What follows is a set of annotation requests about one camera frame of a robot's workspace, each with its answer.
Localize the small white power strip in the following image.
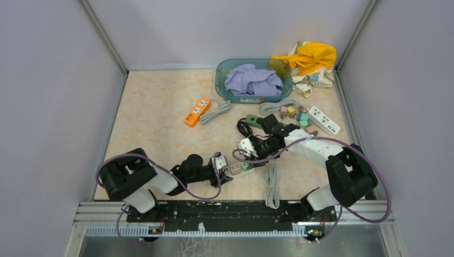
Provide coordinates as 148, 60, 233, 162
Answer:
225, 168, 255, 179

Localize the green power strip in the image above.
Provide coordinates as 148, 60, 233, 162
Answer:
245, 114, 262, 129

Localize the black cable with plug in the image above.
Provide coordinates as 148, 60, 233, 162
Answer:
236, 118, 265, 141

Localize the grey power strip cable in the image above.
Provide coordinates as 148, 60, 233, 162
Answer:
259, 99, 302, 116

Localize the yellow usb charger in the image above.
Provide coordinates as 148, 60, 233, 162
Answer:
286, 106, 297, 118

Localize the light green usb charger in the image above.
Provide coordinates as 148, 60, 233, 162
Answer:
299, 120, 309, 130

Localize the teal usb charger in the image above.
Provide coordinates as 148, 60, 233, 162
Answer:
297, 112, 309, 121

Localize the small strip grey cable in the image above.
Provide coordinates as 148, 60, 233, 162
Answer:
263, 163, 281, 210

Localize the orange power strip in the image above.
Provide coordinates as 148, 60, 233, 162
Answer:
184, 97, 211, 127

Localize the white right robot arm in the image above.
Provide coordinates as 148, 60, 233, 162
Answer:
252, 115, 378, 221

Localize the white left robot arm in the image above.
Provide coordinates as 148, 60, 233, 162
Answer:
96, 148, 232, 222

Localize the purple cloth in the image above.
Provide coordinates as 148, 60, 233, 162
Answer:
225, 64, 283, 96

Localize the white patterned cloth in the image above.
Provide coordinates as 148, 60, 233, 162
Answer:
292, 67, 335, 98

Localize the teal plastic basin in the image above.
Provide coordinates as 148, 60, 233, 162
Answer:
215, 58, 292, 103

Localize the yellow cloth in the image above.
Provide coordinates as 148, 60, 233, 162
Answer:
271, 41, 337, 75

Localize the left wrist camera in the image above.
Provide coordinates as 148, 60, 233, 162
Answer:
211, 152, 228, 171

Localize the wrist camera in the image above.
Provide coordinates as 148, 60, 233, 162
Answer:
211, 152, 228, 171
237, 138, 258, 157

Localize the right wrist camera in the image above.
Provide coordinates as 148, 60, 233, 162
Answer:
237, 138, 258, 157

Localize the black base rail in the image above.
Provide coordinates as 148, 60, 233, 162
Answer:
126, 200, 337, 232

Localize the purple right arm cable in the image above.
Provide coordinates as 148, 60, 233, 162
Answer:
232, 137, 392, 243

